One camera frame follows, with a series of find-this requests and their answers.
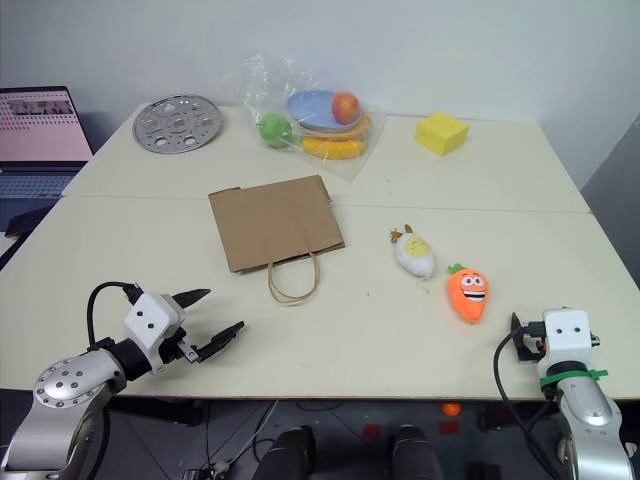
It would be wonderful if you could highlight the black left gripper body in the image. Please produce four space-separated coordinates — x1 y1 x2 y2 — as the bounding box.
160 319 201 367

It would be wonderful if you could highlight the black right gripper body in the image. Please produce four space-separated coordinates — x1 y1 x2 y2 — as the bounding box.
516 322 547 363

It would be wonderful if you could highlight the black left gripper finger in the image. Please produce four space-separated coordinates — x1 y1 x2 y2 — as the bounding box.
172 288 213 312
196 321 246 363

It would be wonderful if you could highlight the clear plastic bag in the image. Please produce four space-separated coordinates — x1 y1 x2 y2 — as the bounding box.
238 51 387 184

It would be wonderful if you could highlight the orange carrot plush toy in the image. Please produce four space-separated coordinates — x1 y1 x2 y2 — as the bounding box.
445 263 492 327

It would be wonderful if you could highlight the white egg plush toy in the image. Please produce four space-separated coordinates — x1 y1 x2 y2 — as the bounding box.
389 223 438 280

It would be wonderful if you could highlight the dark rounded shape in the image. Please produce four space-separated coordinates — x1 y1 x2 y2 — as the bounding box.
253 424 317 480
391 424 445 480

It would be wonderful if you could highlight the round perforated metal plate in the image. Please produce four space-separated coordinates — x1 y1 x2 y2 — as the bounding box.
131 93 223 156

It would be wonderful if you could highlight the black flat object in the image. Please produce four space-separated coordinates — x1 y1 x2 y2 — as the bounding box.
3 205 53 239

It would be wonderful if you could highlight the green apple toy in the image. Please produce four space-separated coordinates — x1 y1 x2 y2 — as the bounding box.
258 112 294 149

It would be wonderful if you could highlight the yellow cheese block toy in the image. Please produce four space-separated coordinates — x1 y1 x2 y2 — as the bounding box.
415 111 471 158

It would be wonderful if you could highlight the yellow banana toy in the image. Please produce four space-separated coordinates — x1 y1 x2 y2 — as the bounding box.
300 136 368 161

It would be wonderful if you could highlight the blue plate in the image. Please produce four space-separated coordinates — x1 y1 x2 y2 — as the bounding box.
285 89 365 135

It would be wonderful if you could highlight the open laptop with pink screen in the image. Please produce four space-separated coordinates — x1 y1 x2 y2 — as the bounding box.
0 85 97 202

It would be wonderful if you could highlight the orange plate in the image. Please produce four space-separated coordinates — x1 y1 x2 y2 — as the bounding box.
298 113 376 147

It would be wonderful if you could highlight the red apple toy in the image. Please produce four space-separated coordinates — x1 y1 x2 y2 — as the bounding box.
330 90 362 126

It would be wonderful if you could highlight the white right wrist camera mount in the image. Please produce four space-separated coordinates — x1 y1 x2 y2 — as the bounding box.
536 308 597 374

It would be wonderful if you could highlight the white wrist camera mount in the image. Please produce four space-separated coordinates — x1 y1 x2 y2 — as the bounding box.
536 308 597 374
122 292 182 374

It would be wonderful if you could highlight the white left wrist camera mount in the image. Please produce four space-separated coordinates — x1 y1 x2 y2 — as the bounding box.
122 292 182 374

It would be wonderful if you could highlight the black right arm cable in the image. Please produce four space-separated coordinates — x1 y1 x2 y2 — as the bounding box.
492 329 557 480

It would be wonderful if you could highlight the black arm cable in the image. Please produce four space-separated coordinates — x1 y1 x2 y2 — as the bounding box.
86 281 142 351
492 329 557 480

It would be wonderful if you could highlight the green wrist cable tie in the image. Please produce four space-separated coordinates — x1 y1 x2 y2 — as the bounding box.
539 368 609 390

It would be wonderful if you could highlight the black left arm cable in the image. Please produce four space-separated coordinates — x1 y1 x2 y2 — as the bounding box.
86 281 142 351

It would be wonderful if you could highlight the brown paper bag with handles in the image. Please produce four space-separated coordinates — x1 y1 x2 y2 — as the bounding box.
207 174 347 307

